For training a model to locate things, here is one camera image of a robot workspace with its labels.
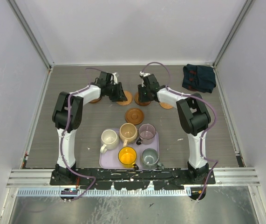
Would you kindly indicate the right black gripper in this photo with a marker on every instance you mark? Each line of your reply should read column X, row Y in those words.
column 141, row 98

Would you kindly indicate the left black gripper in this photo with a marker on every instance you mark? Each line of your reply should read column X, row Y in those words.
column 119, row 95

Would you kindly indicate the dark wooden coaster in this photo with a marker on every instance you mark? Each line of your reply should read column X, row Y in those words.
column 136, row 99
column 95, row 100
column 134, row 116

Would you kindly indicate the light woven coaster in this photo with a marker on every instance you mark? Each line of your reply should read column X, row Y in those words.
column 165, row 105
column 129, row 97

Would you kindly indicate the purple glass mug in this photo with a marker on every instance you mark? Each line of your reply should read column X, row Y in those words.
column 146, row 134

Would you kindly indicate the grey ceramic mug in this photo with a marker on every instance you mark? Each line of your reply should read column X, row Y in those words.
column 150, row 159

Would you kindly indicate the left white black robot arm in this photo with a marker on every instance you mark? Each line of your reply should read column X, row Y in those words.
column 67, row 117

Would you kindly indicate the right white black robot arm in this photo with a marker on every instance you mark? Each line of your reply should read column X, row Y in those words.
column 193, row 116

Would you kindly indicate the beige ceramic mug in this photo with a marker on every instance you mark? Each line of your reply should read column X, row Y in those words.
column 128, row 134

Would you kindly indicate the white ceramic mug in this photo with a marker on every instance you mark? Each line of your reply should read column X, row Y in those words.
column 109, row 140

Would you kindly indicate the dark blue folded cloth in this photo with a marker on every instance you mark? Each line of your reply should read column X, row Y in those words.
column 199, row 78

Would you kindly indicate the yellow glass mug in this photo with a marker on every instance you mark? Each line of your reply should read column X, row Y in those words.
column 127, row 156

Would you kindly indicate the lilac plastic tray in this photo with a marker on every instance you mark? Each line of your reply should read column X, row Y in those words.
column 109, row 159

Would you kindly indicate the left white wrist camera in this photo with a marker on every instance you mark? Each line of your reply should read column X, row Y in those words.
column 114, row 78

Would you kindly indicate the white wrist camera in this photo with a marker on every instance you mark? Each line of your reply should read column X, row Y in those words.
column 143, row 76
column 114, row 78

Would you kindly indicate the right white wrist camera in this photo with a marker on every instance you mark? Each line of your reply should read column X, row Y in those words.
column 143, row 76

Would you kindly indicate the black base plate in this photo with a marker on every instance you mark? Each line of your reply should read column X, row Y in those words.
column 129, row 179

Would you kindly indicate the slotted cable duct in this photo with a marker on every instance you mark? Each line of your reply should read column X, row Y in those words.
column 95, row 192

